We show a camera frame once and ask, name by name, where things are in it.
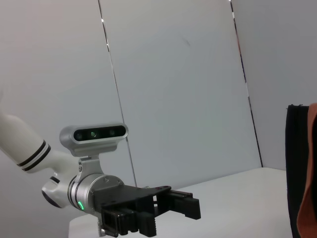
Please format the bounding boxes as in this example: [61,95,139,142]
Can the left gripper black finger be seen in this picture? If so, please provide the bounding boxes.
[158,189,202,220]
[100,205,158,237]

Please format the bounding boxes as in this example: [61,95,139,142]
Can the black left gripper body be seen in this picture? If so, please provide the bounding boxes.
[90,184,172,220]

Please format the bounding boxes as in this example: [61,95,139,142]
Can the black bag with orange handles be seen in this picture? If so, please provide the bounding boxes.
[285,103,317,238]

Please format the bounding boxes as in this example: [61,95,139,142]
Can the silver camera mount bracket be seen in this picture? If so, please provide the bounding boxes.
[76,153,105,180]

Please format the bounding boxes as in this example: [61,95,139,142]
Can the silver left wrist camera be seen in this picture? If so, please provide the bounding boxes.
[59,123,129,157]

